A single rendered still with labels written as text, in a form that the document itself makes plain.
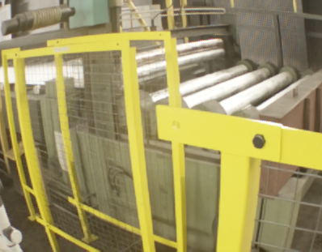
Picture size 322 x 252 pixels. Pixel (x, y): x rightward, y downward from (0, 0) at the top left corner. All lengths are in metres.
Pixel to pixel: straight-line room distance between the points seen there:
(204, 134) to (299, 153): 0.16
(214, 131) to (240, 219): 0.15
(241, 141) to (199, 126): 0.07
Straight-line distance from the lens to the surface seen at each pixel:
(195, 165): 2.90
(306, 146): 0.49
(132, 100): 1.86
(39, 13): 2.83
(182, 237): 2.62
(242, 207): 0.58
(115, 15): 3.40
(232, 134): 0.53
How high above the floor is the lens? 2.01
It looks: 18 degrees down
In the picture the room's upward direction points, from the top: 5 degrees counter-clockwise
